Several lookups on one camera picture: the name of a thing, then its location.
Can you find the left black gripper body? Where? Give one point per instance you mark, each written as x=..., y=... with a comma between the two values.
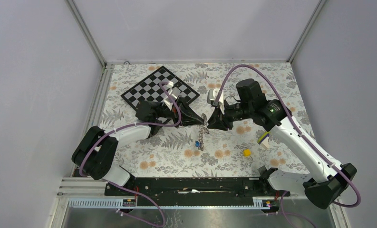
x=179, y=101

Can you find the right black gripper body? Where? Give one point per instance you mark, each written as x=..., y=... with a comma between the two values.
x=230, y=115

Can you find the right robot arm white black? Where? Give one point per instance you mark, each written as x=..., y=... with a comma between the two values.
x=327, y=177

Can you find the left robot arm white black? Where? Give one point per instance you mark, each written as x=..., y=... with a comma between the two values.
x=95, y=153

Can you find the floral table mat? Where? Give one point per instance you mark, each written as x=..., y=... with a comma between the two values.
x=172, y=152

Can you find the yellow cube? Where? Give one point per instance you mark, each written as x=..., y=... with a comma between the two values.
x=247, y=153

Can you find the black white chessboard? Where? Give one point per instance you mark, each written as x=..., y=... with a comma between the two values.
x=146, y=97

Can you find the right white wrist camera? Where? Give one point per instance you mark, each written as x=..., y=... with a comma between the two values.
x=215, y=99

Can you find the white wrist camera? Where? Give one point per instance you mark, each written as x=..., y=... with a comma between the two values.
x=215, y=99
x=172, y=94

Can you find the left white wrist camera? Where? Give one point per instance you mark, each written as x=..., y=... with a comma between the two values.
x=172, y=94

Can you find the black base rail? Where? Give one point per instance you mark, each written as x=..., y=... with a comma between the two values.
x=166, y=188

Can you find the white cable duct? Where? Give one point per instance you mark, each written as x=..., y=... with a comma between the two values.
x=187, y=202

